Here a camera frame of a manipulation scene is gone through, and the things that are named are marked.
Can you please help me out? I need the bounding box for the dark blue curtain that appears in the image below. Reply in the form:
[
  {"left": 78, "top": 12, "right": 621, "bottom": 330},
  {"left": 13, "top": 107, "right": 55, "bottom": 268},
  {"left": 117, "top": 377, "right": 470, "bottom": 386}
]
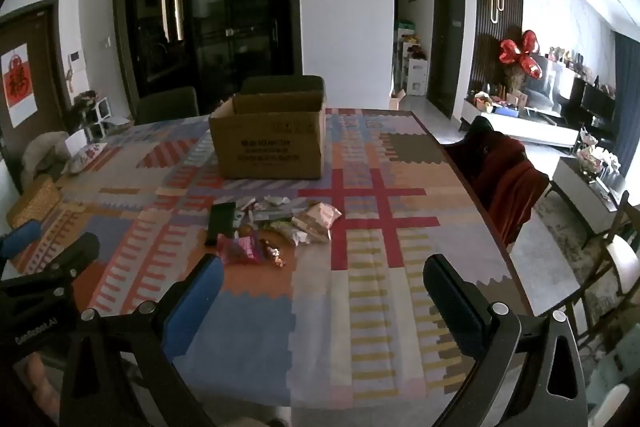
[{"left": 612, "top": 29, "right": 640, "bottom": 180}]

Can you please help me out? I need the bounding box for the white television cabinet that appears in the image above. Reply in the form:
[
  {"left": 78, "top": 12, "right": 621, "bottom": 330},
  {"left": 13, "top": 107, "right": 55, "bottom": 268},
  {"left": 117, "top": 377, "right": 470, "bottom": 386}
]
[{"left": 460, "top": 99, "right": 594, "bottom": 154}]

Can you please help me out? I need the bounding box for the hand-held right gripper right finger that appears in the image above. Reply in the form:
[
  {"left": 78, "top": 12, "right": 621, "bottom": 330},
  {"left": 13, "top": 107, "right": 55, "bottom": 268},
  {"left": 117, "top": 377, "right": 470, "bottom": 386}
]
[{"left": 422, "top": 253, "right": 590, "bottom": 427}]

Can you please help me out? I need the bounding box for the small shiny wrapped candy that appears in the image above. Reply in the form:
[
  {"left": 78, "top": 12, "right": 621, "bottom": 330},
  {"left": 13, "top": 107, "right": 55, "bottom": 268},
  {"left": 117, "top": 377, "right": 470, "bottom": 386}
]
[{"left": 262, "top": 242, "right": 287, "bottom": 268}]

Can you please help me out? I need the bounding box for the dark coffee table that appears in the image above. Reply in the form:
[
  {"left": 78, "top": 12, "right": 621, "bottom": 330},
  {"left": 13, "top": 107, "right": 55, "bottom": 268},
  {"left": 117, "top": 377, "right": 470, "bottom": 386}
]
[{"left": 545, "top": 156, "right": 632, "bottom": 234}]

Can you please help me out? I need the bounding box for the brown cardboard box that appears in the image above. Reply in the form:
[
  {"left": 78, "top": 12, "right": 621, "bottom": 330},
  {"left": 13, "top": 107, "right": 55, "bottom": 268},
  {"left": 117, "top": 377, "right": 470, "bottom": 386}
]
[{"left": 209, "top": 92, "right": 328, "bottom": 181}]

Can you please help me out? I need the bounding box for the flat screen television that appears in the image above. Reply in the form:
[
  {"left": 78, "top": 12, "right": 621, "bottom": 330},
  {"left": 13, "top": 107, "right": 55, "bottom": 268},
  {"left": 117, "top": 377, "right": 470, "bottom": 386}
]
[{"left": 520, "top": 54, "right": 587, "bottom": 118}]

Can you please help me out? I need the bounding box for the white hallway cabinet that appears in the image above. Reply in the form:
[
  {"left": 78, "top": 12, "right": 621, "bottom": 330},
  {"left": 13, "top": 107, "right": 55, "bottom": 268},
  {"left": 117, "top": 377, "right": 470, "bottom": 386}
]
[{"left": 395, "top": 22, "right": 431, "bottom": 98}]

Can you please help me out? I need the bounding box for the dark green dining chair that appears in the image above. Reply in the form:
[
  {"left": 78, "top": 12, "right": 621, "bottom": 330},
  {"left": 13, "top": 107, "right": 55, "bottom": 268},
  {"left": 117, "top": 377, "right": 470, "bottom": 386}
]
[
  {"left": 135, "top": 86, "right": 201, "bottom": 126},
  {"left": 240, "top": 75, "right": 326, "bottom": 108}
]

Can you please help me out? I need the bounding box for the white crumpled snack wrapper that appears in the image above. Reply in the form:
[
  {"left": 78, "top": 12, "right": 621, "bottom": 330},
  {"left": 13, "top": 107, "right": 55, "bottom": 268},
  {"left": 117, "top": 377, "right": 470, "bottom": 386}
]
[{"left": 237, "top": 194, "right": 292, "bottom": 223}]

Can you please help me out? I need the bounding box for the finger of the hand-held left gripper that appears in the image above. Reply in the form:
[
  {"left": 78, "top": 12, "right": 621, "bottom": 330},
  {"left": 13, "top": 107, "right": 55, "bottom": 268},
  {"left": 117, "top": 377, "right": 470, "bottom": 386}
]
[
  {"left": 0, "top": 232, "right": 101, "bottom": 303},
  {"left": 0, "top": 219, "right": 43, "bottom": 260}
]

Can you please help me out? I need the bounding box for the black snack packet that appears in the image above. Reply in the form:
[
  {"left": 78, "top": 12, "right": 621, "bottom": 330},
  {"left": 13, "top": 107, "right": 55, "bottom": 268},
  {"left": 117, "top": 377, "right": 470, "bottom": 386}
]
[{"left": 205, "top": 202, "right": 237, "bottom": 248}]

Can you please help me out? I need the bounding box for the person's left hand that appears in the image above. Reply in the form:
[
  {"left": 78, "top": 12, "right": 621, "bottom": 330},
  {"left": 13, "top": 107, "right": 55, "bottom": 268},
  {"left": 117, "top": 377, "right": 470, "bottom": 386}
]
[{"left": 15, "top": 352, "right": 63, "bottom": 423}]

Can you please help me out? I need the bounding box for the green white snack packet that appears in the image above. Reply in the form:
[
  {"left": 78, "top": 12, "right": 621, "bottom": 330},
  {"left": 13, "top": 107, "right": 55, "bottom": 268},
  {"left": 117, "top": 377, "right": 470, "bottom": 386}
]
[{"left": 265, "top": 217, "right": 311, "bottom": 247}]

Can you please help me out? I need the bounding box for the black monitor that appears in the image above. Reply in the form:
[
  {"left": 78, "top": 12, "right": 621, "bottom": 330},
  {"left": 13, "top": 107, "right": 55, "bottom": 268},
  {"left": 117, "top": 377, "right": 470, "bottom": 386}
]
[{"left": 580, "top": 84, "right": 617, "bottom": 124}]

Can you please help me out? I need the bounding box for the purple pink snack packet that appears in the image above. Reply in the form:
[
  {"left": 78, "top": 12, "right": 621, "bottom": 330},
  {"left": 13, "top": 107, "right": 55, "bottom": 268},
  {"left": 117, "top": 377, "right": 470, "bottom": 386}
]
[{"left": 217, "top": 234, "right": 263, "bottom": 265}]

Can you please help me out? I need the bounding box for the printed fabric pouch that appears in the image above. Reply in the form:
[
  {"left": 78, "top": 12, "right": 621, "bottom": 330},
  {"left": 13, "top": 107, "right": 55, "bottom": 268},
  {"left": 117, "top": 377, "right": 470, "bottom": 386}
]
[{"left": 67, "top": 142, "right": 108, "bottom": 172}]

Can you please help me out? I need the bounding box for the beige cushion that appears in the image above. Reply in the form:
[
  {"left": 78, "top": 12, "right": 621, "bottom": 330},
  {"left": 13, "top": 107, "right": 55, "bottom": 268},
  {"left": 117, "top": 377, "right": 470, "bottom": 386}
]
[{"left": 22, "top": 132, "right": 71, "bottom": 188}]

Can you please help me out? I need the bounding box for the black chair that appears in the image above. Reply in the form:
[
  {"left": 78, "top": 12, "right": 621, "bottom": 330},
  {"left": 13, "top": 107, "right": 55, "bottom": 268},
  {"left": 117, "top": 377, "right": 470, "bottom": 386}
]
[{"left": 444, "top": 116, "right": 508, "bottom": 210}]

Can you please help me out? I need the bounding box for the pink flower bouquet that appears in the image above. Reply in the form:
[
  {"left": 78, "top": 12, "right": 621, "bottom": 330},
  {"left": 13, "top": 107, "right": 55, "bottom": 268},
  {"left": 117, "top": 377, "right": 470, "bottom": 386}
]
[{"left": 575, "top": 129, "right": 622, "bottom": 182}]

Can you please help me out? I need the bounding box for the dark glass sliding door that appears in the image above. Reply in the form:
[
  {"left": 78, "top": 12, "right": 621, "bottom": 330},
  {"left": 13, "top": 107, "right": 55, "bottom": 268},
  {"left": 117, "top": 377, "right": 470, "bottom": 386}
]
[{"left": 114, "top": 0, "right": 302, "bottom": 110}]

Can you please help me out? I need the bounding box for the woven basket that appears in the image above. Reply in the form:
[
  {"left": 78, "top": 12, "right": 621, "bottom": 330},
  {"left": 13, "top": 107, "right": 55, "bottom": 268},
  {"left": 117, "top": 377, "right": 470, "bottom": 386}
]
[{"left": 6, "top": 177, "right": 63, "bottom": 229}]

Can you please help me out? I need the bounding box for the red foil balloon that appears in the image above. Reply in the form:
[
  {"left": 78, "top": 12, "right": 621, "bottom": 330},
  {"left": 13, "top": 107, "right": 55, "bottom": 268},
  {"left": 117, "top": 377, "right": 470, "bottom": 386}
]
[{"left": 499, "top": 31, "right": 544, "bottom": 80}]

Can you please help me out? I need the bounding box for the brown wooden door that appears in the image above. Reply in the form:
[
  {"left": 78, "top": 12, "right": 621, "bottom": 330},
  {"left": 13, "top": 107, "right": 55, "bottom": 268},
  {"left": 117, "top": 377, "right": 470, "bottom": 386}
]
[{"left": 0, "top": 0, "right": 72, "bottom": 190}]

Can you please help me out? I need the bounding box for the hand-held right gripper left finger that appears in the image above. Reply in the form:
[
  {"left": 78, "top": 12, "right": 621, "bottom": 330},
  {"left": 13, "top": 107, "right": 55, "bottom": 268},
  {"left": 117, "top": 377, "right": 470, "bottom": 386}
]
[{"left": 59, "top": 252, "right": 226, "bottom": 427}]

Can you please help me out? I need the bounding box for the dark hallway door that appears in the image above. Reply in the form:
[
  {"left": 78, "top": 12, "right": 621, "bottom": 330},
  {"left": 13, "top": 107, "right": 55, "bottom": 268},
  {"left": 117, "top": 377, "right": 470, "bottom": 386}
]
[{"left": 432, "top": 0, "right": 469, "bottom": 118}]

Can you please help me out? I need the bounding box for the red and white door poster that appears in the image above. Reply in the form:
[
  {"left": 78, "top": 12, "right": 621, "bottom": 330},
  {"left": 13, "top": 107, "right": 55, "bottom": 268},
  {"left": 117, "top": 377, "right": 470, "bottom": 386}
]
[{"left": 0, "top": 39, "right": 39, "bottom": 128}]

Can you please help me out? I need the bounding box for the wooden chair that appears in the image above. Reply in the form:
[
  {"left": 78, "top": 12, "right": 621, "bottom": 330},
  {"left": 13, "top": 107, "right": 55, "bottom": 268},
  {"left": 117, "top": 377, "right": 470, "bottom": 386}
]
[{"left": 565, "top": 191, "right": 640, "bottom": 358}]

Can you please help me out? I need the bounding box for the white shelf unit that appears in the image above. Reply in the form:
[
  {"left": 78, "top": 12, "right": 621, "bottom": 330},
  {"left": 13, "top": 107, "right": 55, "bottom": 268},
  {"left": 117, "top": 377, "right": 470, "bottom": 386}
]
[{"left": 75, "top": 94, "right": 132, "bottom": 142}]

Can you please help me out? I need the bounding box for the red-brown chair at right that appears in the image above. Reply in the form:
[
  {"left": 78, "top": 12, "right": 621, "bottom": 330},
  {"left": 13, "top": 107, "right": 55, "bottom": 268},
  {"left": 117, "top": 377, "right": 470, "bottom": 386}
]
[{"left": 475, "top": 134, "right": 551, "bottom": 249}]

